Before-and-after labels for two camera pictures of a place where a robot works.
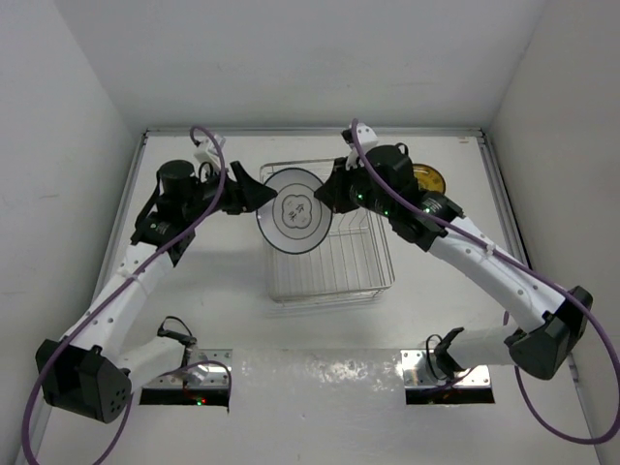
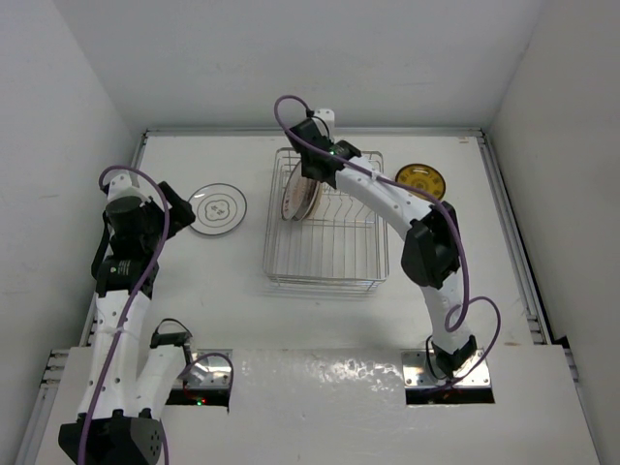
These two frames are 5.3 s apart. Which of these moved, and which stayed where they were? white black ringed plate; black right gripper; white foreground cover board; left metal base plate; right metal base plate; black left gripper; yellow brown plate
Moved: white black ringed plate; black right gripper; black left gripper
Stayed: left metal base plate; right metal base plate; white foreground cover board; yellow brown plate
